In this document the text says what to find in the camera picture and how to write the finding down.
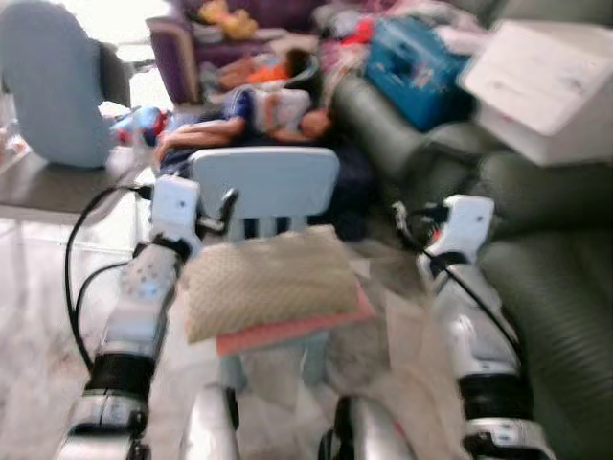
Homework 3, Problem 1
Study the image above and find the beige bumpy pillow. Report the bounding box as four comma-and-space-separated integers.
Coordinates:
180, 225, 378, 358

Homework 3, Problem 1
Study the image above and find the green leather sofa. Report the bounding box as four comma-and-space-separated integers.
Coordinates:
329, 0, 613, 460

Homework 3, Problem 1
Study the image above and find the light blue child chair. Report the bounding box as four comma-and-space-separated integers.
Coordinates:
187, 147, 342, 394

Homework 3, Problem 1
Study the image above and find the lying child in white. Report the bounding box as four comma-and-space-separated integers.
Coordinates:
153, 84, 333, 166

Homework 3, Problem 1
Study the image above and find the blue toy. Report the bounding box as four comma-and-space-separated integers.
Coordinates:
110, 103, 173, 147

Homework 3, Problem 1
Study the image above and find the child in orange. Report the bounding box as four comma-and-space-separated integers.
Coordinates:
216, 46, 319, 92

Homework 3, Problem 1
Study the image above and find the grey low table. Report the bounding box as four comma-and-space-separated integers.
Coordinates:
0, 147, 149, 227

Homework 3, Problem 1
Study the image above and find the purple armchair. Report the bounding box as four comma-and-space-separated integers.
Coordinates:
147, 0, 331, 106

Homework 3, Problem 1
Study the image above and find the yellow toy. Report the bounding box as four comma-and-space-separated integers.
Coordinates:
196, 0, 260, 41

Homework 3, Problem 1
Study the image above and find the silver left robot leg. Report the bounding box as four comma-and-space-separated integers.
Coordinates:
180, 383, 240, 460

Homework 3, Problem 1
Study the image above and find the silver robot leg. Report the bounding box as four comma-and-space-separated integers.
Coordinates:
319, 393, 408, 460
180, 383, 240, 460

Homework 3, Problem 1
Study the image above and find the grey-blue chair back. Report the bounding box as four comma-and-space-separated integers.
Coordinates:
0, 0, 132, 170

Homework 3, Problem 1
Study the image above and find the blue crate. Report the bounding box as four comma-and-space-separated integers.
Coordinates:
366, 16, 472, 132

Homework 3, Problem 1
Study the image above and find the clear plastic sheet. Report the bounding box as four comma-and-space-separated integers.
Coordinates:
326, 273, 470, 460

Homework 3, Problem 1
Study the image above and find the silver right robot leg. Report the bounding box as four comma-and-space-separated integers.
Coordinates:
319, 393, 408, 460

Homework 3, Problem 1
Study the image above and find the pile of clothes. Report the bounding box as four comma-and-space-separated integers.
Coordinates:
311, 0, 489, 54

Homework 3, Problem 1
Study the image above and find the white box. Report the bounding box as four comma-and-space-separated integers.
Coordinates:
457, 19, 613, 168

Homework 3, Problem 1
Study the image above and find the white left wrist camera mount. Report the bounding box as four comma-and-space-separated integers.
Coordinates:
150, 175, 203, 252

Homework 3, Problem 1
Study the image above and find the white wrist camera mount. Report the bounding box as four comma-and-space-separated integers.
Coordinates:
150, 175, 203, 252
434, 195, 495, 260

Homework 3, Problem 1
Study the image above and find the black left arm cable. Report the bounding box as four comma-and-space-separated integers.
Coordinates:
63, 184, 156, 373

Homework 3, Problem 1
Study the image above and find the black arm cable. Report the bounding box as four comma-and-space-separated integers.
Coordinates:
63, 184, 156, 373
391, 201, 525, 373

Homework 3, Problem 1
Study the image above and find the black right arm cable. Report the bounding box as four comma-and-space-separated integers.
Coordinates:
391, 201, 525, 373

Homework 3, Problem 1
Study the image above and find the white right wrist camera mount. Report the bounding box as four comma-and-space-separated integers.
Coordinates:
434, 195, 495, 260

